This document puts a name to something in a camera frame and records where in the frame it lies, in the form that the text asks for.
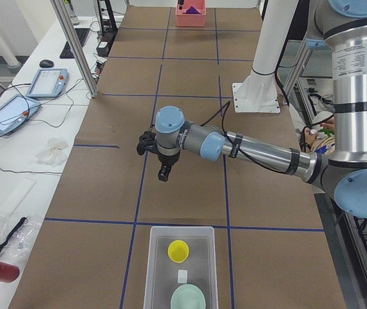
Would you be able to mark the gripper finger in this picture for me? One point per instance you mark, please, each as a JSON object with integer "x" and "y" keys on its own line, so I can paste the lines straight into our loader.
{"x": 181, "y": 3}

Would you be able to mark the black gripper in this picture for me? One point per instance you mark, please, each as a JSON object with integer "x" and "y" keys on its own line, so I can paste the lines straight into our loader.
{"x": 167, "y": 159}

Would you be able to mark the purple cloth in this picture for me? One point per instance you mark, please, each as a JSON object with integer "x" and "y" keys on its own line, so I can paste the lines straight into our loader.
{"x": 192, "y": 11}

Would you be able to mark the yellow plastic cup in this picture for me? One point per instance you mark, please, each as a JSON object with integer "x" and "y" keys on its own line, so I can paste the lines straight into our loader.
{"x": 178, "y": 251}

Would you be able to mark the green ceramic bowl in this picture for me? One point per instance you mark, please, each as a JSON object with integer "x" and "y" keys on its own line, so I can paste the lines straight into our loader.
{"x": 188, "y": 296}

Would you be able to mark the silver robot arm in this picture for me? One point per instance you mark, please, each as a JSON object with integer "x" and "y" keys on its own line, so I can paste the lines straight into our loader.
{"x": 332, "y": 154}

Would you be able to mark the black power adapter box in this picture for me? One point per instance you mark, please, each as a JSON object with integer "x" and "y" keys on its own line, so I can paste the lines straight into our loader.
{"x": 103, "y": 49}

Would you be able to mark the pink plastic bin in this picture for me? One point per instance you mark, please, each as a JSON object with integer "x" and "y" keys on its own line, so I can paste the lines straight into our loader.
{"x": 187, "y": 20}

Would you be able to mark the clear plastic bin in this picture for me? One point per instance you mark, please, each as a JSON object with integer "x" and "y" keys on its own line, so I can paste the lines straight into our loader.
{"x": 164, "y": 276}

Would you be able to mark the crumpled white tissue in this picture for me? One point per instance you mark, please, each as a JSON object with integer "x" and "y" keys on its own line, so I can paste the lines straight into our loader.
{"x": 54, "y": 153}

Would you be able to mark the white foam strip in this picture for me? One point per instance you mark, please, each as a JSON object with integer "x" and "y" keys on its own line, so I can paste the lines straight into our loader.
{"x": 12, "y": 205}

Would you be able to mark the far teach pendant tablet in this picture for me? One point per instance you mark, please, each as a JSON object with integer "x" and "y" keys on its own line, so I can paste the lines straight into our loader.
{"x": 48, "y": 83}

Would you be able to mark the teach pendant tablet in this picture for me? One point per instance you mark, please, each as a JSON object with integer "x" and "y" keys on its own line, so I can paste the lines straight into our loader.
{"x": 16, "y": 112}
{"x": 48, "y": 83}

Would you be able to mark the black computer mouse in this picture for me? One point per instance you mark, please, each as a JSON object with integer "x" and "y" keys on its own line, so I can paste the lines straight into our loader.
{"x": 45, "y": 63}

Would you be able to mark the seated person beige shirt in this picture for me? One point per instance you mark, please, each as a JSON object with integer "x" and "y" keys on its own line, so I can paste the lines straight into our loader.
{"x": 318, "y": 141}

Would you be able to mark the near teach pendant tablet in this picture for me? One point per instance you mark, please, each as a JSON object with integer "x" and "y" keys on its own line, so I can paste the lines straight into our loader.
{"x": 16, "y": 112}

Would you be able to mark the clear plastic bag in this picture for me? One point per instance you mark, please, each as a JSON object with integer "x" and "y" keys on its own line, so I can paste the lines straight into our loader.
{"x": 17, "y": 236}

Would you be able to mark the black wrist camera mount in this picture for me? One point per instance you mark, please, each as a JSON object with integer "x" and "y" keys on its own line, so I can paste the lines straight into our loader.
{"x": 147, "y": 142}

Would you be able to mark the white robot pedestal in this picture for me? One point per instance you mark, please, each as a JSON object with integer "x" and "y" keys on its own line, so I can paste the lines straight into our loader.
{"x": 258, "y": 93}

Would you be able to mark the aluminium frame post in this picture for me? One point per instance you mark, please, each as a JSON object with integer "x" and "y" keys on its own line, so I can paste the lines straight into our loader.
{"x": 76, "y": 48}

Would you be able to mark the green handled tool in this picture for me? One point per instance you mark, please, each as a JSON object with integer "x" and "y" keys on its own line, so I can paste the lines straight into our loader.
{"x": 328, "y": 132}

